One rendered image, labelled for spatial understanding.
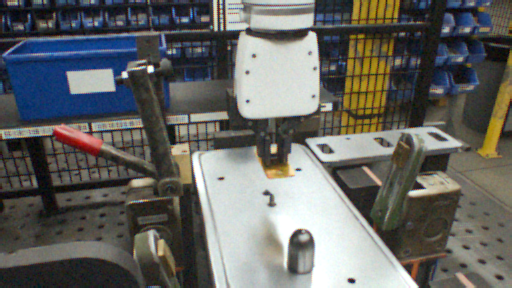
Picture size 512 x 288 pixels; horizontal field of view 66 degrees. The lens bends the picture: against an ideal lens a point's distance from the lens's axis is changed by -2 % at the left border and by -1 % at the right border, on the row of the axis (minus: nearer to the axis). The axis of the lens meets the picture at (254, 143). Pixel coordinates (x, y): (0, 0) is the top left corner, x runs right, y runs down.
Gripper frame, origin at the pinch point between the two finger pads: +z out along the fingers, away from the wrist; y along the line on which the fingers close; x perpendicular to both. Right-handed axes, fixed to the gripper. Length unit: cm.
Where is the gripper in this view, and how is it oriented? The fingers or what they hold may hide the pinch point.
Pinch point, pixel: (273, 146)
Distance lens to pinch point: 53.3
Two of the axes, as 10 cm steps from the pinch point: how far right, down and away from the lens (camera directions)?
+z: 0.0, 9.0, 4.3
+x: -2.3, -4.2, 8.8
